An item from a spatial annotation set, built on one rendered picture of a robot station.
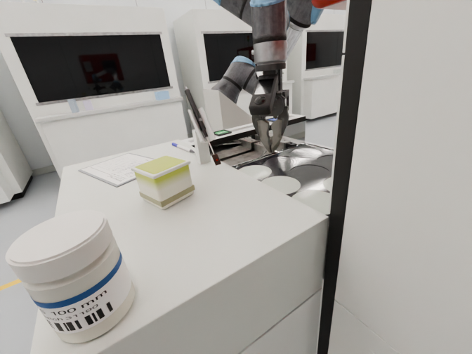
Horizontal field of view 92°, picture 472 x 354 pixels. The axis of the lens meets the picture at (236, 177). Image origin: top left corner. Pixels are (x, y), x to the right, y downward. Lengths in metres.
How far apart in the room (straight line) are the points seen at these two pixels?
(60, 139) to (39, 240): 3.14
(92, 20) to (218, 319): 3.51
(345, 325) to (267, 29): 0.56
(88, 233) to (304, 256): 0.27
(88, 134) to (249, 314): 3.16
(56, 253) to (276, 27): 0.52
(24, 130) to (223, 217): 4.28
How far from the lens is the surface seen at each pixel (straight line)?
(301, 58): 5.23
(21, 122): 4.52
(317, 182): 0.59
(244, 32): 4.37
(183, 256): 0.31
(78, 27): 3.59
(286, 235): 0.32
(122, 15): 3.68
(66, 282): 0.23
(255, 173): 0.65
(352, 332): 0.47
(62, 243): 0.23
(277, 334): 0.43
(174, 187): 0.40
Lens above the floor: 1.17
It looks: 25 degrees down
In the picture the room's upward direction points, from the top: 6 degrees counter-clockwise
